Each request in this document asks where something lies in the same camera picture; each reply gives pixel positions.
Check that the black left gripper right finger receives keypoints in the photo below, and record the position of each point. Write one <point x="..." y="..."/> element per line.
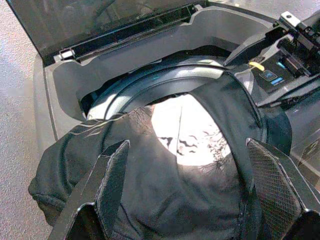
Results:
<point x="277" y="190"/>

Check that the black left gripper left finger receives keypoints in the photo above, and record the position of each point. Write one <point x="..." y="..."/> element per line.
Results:
<point x="87" y="195"/>

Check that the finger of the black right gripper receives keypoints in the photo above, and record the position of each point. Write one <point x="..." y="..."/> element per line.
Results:
<point x="252" y="47"/>

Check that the dark printed T-shirt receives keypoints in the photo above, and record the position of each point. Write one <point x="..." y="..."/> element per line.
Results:
<point x="160" y="190"/>

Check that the grey top-loading washing machine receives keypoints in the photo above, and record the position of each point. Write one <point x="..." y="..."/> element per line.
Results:
<point x="65" y="82"/>

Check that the grey washer drum rim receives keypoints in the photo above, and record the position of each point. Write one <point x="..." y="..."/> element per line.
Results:
<point x="150" y="85"/>

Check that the dark transparent washer lid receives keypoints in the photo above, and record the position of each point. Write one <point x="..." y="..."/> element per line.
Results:
<point x="75" y="25"/>

